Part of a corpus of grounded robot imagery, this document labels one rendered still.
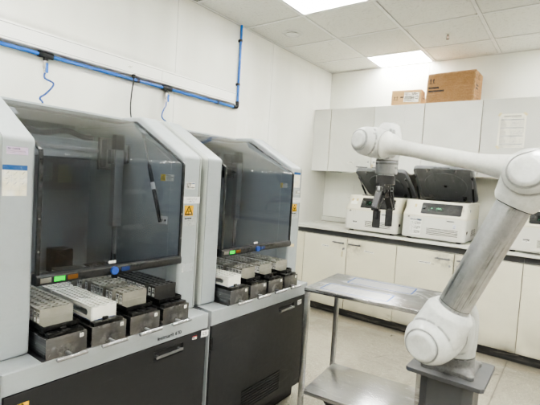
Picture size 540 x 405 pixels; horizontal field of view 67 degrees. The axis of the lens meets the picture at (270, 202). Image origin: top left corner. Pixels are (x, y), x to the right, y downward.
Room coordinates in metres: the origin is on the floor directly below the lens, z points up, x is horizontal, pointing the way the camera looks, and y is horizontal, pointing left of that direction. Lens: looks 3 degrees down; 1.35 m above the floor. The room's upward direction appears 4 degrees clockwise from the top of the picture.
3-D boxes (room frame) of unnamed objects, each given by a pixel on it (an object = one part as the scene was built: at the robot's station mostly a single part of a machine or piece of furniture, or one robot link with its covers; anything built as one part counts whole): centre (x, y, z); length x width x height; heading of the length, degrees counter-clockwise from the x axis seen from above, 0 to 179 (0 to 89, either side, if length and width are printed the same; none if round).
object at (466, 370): (1.53, -0.73, 0.73); 0.22 x 0.18 x 0.06; 143
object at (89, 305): (1.55, 0.69, 0.83); 0.30 x 0.10 x 0.06; 53
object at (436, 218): (3.93, -1.65, 1.24); 0.62 x 0.56 x 0.69; 144
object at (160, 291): (1.74, 0.43, 0.85); 0.12 x 0.02 x 0.06; 144
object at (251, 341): (2.50, 0.40, 0.81); 1.06 x 0.84 x 1.62; 53
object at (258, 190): (2.38, 0.24, 1.28); 0.61 x 0.51 x 0.63; 143
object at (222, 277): (2.12, 0.27, 0.83); 0.30 x 0.10 x 0.06; 53
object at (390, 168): (1.69, -0.47, 1.43); 0.09 x 0.09 x 0.06
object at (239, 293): (2.20, 0.38, 0.78); 0.73 x 0.14 x 0.09; 53
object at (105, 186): (1.69, 0.76, 1.28); 0.61 x 0.51 x 0.63; 143
